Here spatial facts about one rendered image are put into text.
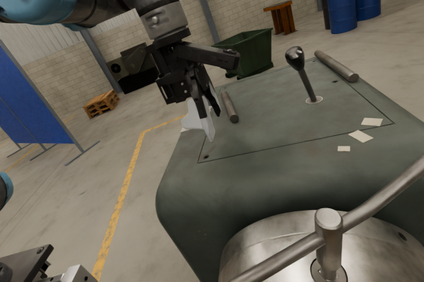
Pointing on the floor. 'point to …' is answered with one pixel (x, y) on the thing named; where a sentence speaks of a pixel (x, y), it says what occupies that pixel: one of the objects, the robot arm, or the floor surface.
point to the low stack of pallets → (101, 103)
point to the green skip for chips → (250, 52)
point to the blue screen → (28, 110)
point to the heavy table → (286, 25)
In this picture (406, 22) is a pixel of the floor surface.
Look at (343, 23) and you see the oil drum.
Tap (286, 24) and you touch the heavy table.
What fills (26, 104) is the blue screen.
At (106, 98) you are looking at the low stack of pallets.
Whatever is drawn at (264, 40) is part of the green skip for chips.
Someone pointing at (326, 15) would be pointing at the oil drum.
